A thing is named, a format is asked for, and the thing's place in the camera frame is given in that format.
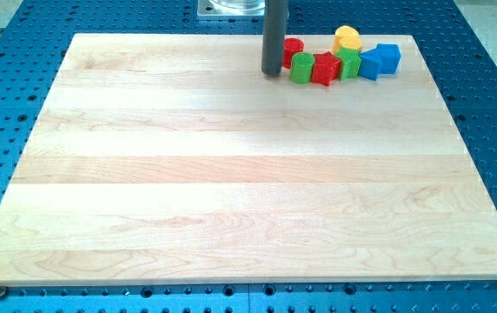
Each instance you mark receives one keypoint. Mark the red cylinder block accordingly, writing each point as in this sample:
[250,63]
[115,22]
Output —
[291,46]

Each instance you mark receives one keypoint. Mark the red star block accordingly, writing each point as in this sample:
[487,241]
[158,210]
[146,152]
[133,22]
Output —
[326,68]

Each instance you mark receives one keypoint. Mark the green star block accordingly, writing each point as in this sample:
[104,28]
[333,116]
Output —
[350,63]

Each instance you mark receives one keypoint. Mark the light wooden board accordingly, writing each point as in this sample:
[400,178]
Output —
[171,159]

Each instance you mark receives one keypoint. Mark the green cylinder block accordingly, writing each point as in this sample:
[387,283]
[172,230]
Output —
[302,64]

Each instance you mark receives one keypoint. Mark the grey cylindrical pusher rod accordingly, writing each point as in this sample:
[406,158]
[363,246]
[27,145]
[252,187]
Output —
[274,30]

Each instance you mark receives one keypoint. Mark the blue cube block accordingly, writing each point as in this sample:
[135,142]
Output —
[370,66]

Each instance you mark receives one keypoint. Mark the yellow block front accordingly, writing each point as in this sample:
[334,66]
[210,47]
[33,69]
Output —
[351,43]

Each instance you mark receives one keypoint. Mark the yellow cylinder block rear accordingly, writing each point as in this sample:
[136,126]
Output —
[343,31]

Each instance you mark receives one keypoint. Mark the blue pentagon block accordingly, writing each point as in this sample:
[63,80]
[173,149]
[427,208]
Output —
[390,56]

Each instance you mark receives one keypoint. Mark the blue perforated metal table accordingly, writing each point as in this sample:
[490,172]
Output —
[38,33]

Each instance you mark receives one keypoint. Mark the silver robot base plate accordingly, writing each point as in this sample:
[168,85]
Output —
[216,9]

